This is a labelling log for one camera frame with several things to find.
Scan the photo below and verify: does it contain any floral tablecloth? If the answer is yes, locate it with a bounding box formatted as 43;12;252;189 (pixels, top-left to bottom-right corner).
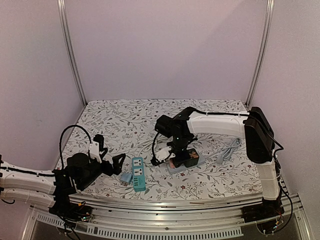
62;99;263;202

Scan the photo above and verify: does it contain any small blue cube adapter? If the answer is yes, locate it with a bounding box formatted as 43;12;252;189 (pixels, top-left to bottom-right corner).
119;172;133;186

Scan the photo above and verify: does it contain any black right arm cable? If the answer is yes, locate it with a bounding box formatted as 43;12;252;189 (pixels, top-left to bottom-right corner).
149;132;161;165

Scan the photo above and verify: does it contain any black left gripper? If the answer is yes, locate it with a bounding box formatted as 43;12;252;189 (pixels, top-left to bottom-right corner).
78;153;125;190

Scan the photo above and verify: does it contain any aluminium front rail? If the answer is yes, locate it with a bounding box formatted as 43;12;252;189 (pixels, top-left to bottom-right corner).
21;192;311;240

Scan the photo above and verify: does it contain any right aluminium frame post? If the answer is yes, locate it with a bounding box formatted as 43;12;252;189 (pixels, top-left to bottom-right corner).
244;0;275;108

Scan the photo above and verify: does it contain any white coiled cable with plug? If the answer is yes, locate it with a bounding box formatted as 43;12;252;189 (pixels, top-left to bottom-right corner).
139;136;173;156

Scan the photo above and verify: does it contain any dark green cube socket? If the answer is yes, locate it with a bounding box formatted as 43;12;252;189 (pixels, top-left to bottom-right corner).
184;148;200;168

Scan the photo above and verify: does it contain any light blue coiled cable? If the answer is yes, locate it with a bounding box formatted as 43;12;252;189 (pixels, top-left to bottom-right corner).
216;138;241;165

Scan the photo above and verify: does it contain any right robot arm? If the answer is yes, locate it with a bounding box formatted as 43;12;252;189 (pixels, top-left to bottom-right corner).
151;107;284;218

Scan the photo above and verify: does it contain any left aluminium frame post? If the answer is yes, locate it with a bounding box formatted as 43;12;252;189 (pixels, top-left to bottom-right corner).
57;0;88;107

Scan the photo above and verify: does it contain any teal power strip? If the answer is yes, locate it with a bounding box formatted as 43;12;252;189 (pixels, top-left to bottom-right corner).
132;157;146;192

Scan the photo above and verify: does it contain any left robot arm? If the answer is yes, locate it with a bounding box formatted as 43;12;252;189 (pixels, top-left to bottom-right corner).
0;152;126;217

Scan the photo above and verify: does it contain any light blue power strip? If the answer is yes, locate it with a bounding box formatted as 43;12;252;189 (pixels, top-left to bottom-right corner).
166;156;206;175

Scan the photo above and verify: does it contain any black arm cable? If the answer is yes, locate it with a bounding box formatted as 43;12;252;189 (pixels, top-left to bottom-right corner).
58;124;93;171
149;132;161;165

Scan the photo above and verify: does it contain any aluminium frame post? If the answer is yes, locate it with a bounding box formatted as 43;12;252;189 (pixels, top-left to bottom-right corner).
57;0;88;107
244;0;275;108

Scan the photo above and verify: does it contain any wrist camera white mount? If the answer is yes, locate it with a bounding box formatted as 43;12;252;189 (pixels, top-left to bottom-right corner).
88;134;108;164
151;146;176;166

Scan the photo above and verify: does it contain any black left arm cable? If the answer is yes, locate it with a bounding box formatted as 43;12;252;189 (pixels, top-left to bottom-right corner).
58;124;93;171

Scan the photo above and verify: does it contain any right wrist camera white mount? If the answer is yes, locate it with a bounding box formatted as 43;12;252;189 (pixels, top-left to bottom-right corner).
151;146;176;166

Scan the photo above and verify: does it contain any pink cube adapter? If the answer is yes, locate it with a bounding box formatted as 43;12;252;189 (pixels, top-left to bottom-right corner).
169;160;176;169

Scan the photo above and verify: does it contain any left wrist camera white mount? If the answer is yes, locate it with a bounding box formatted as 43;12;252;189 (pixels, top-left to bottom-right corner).
88;134;108;164

